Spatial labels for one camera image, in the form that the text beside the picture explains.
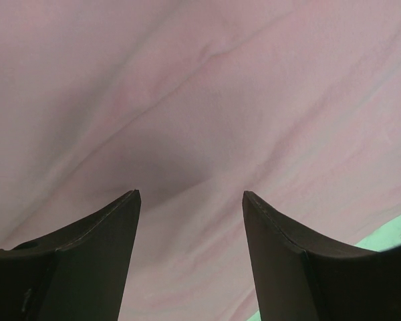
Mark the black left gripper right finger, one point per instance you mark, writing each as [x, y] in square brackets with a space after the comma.
[300, 274]

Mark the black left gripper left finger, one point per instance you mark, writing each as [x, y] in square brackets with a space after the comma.
[75, 273]

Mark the pink t shirt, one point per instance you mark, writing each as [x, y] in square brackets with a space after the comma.
[193, 103]

